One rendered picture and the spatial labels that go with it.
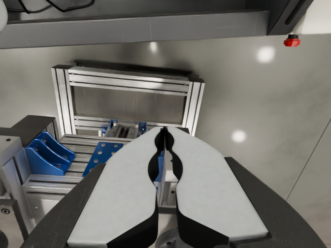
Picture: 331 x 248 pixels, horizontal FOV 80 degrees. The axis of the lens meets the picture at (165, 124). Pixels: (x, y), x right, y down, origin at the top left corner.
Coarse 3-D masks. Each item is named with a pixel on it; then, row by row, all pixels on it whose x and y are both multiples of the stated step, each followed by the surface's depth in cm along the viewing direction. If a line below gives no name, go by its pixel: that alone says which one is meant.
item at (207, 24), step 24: (24, 24) 34; (48, 24) 34; (72, 24) 34; (96, 24) 34; (120, 24) 34; (144, 24) 34; (168, 24) 34; (192, 24) 34; (216, 24) 34; (240, 24) 34; (264, 24) 35; (0, 48) 35
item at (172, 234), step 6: (174, 228) 46; (162, 234) 47; (168, 234) 45; (174, 234) 45; (156, 240) 48; (162, 240) 45; (168, 240) 44; (174, 240) 44; (180, 240) 43; (156, 246) 47; (162, 246) 45; (168, 246) 45; (174, 246) 43; (180, 246) 43; (186, 246) 42
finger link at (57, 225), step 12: (96, 168) 9; (84, 180) 9; (96, 180) 8; (72, 192) 8; (84, 192) 8; (60, 204) 7; (72, 204) 7; (84, 204) 7; (48, 216) 7; (60, 216) 7; (72, 216) 7; (36, 228) 7; (48, 228) 7; (60, 228) 7; (72, 228) 7; (36, 240) 6; (48, 240) 6; (60, 240) 6
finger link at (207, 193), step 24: (168, 144) 12; (192, 144) 11; (192, 168) 9; (216, 168) 9; (192, 192) 8; (216, 192) 8; (240, 192) 8; (192, 216) 7; (216, 216) 7; (240, 216) 7; (192, 240) 7; (216, 240) 6
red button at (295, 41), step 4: (288, 36) 50; (292, 36) 49; (296, 36) 49; (284, 40) 50; (288, 40) 49; (292, 40) 49; (296, 40) 49; (284, 44) 50; (288, 44) 49; (292, 44) 49; (296, 44) 49
